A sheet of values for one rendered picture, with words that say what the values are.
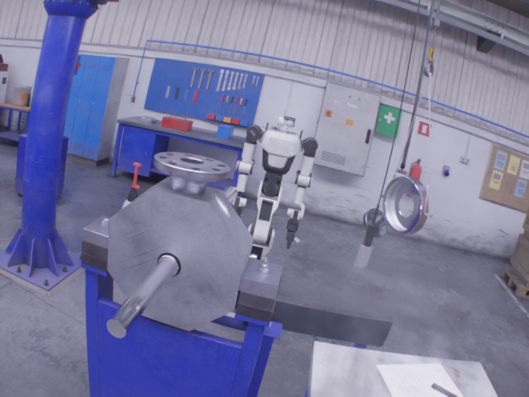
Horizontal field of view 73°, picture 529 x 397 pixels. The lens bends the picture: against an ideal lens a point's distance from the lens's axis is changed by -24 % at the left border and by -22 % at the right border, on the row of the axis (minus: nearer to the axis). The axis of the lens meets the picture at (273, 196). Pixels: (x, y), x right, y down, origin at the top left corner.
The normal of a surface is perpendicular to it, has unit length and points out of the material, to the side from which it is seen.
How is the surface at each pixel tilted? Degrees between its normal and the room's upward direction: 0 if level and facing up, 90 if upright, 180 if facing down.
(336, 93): 90
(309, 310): 90
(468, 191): 90
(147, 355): 90
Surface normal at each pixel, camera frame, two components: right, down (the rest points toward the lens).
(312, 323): -0.10, 0.22
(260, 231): 0.05, -0.17
